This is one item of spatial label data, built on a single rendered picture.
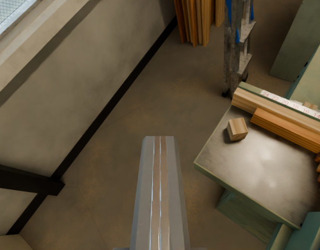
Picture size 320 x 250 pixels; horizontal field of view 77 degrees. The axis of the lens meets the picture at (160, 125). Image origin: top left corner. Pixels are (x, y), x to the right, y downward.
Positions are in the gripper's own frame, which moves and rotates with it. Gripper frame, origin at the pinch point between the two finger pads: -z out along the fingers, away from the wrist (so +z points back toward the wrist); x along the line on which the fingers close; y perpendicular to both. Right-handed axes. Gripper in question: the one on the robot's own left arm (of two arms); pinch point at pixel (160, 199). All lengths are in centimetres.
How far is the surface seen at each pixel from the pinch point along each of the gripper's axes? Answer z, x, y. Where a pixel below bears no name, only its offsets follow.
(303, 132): -25.2, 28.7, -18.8
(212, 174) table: -22.1, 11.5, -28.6
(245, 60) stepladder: -121, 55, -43
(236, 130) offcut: -27.4, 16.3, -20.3
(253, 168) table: -22.1, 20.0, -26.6
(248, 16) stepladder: -114, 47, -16
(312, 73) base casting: -51, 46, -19
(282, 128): -26.8, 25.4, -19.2
